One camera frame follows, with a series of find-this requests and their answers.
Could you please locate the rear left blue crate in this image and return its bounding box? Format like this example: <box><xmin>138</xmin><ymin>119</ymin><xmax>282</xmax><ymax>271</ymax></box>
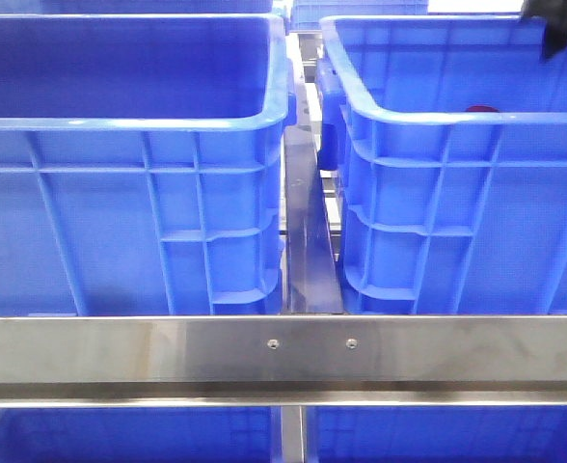
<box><xmin>0</xmin><ymin>0</ymin><xmax>289</xmax><ymax>17</ymax></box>

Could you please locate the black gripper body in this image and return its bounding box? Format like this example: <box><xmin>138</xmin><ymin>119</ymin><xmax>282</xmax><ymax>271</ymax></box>
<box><xmin>521</xmin><ymin>0</ymin><xmax>567</xmax><ymax>33</ymax></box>

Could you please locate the lower left blue crate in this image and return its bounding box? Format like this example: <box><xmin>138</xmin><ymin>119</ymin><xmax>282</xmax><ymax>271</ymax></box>
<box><xmin>0</xmin><ymin>407</ymin><xmax>282</xmax><ymax>462</ymax></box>

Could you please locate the stainless steel rack frame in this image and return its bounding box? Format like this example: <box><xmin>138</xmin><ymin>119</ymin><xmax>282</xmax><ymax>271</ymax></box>
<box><xmin>0</xmin><ymin>33</ymin><xmax>567</xmax><ymax>462</ymax></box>

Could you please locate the left blue plastic crate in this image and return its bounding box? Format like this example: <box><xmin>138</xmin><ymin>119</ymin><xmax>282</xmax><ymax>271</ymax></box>
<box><xmin>0</xmin><ymin>14</ymin><xmax>295</xmax><ymax>317</ymax></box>

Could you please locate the blue plastic crate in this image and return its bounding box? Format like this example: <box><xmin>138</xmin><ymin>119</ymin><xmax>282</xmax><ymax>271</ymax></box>
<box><xmin>0</xmin><ymin>14</ymin><xmax>295</xmax><ymax>317</ymax></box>
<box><xmin>316</xmin><ymin>15</ymin><xmax>567</xmax><ymax>314</ymax></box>

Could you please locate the lower right blue crate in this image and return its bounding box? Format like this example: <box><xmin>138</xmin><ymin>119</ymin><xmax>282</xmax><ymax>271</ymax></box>
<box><xmin>310</xmin><ymin>405</ymin><xmax>567</xmax><ymax>462</ymax></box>

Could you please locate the rear right blue crate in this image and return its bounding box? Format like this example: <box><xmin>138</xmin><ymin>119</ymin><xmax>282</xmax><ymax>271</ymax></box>
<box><xmin>290</xmin><ymin>0</ymin><xmax>428</xmax><ymax>31</ymax></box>

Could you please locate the right blue plastic crate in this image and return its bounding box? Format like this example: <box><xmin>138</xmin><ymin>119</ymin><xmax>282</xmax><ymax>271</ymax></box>
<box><xmin>316</xmin><ymin>15</ymin><xmax>567</xmax><ymax>314</ymax></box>

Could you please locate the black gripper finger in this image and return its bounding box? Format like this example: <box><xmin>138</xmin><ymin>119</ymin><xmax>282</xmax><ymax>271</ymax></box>
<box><xmin>540</xmin><ymin>23</ymin><xmax>567</xmax><ymax>62</ymax></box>

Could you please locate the red mushroom push button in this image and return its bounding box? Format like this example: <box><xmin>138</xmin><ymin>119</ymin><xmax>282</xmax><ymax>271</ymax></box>
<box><xmin>466</xmin><ymin>104</ymin><xmax>500</xmax><ymax>113</ymax></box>

